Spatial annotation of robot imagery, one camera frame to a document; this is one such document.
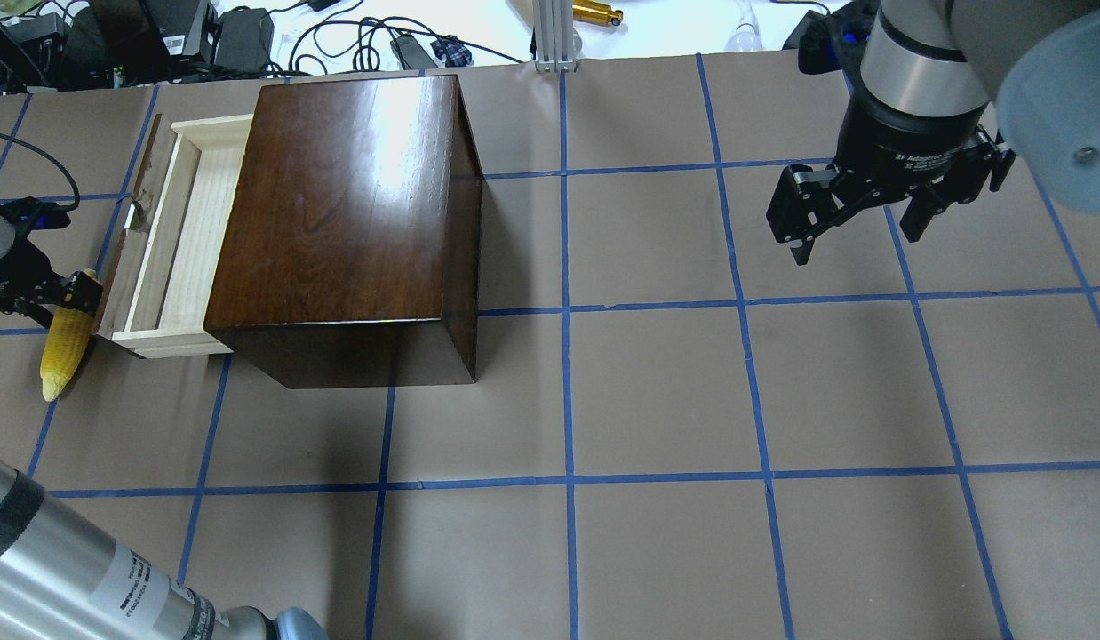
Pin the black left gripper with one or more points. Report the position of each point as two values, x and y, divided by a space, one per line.
15 267

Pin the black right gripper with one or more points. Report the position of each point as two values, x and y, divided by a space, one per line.
914 142

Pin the yellow toy corn cob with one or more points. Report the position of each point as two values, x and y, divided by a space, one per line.
64 349

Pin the light wood drawer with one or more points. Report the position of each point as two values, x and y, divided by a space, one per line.
162 269

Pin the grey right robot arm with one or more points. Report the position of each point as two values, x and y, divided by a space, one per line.
892 100

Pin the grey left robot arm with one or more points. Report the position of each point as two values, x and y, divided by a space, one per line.
27 280

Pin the white plastic bulb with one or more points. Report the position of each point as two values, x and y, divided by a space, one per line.
746 35

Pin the black electronics box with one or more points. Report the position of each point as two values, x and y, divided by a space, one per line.
152 41

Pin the dark brown wooden cabinet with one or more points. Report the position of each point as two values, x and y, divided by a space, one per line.
351 256

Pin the black power adapter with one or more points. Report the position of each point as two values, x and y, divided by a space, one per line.
243 39

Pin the gold cylindrical part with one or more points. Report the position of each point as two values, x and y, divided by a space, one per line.
596 13

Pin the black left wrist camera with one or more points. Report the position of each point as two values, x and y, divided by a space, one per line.
30 214

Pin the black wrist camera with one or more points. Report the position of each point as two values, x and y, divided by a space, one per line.
30 214
837 40

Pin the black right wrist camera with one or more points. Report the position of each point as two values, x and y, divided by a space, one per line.
837 40

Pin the aluminium extrusion post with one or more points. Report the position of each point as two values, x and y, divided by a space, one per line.
555 49

